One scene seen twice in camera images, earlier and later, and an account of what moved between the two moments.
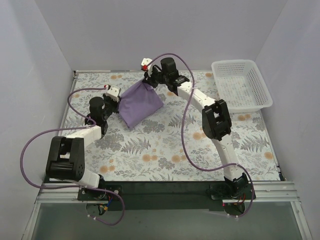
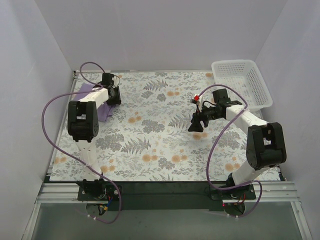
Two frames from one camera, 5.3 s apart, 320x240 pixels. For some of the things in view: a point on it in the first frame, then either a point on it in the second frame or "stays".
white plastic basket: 240,85 stays
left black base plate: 94,194 stays
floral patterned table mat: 161,125 stays
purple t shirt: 138,102 -> 104,110
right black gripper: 151,79 -> 199,118
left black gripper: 114,105 -> 116,95
